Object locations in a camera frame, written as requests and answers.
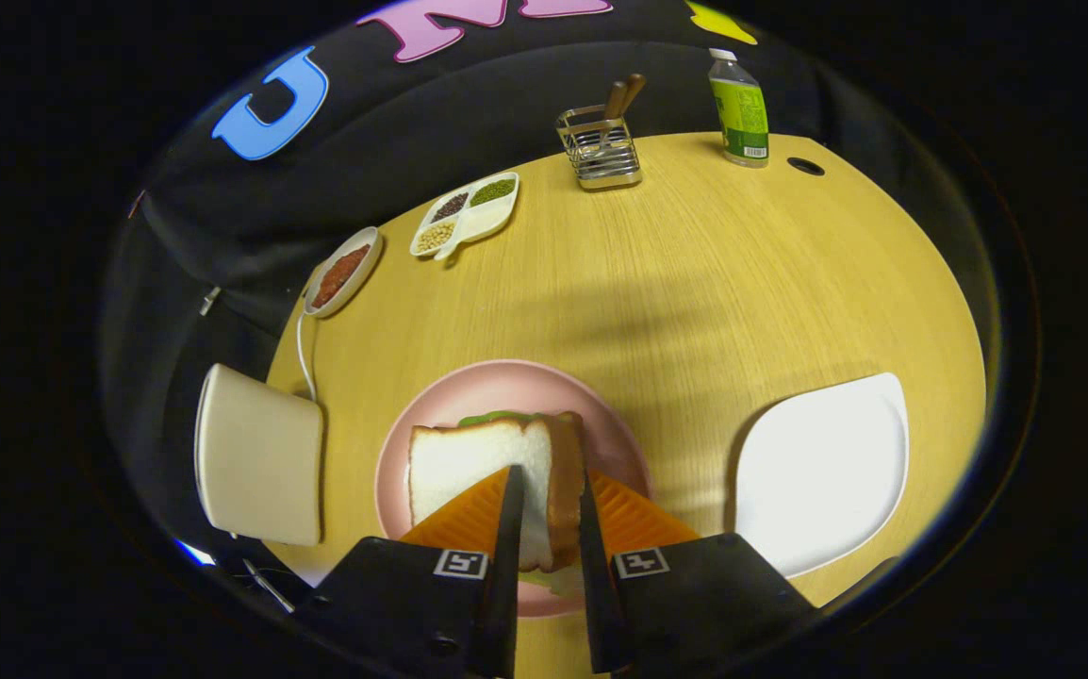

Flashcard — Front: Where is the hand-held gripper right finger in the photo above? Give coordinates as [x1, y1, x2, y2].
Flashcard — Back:
[578, 470, 820, 675]

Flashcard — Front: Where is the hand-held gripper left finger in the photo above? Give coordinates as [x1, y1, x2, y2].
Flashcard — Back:
[304, 464, 526, 679]

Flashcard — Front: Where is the toasted bread slice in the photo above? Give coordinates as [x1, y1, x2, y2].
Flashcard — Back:
[407, 411, 588, 573]

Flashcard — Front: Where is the green lettuce leaf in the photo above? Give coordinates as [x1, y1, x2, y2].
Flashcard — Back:
[457, 409, 564, 427]

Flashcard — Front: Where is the pink round plate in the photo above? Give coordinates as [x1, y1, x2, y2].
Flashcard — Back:
[374, 359, 652, 620]

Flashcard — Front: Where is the white rounded square plate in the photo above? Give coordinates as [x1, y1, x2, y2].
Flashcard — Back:
[735, 372, 911, 579]

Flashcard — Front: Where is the white toaster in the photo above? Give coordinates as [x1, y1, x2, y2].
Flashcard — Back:
[194, 363, 326, 548]

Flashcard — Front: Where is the white round plate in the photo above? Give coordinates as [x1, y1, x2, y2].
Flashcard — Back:
[304, 226, 383, 319]

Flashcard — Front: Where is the brown meat piece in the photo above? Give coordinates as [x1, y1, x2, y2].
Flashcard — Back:
[311, 244, 371, 310]

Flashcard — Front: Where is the white divided dish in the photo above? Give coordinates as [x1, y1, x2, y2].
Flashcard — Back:
[409, 172, 519, 262]

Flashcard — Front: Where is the black backdrop cloth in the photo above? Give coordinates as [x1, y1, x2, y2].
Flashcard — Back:
[99, 0, 1007, 576]

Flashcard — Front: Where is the green label plastic bottle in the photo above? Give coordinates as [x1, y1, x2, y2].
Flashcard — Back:
[707, 48, 771, 169]

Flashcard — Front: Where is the white toaster cord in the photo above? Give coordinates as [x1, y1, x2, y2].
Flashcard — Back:
[296, 311, 319, 402]

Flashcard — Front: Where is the metal wire utensil holder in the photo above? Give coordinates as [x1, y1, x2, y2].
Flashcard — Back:
[556, 104, 644, 192]

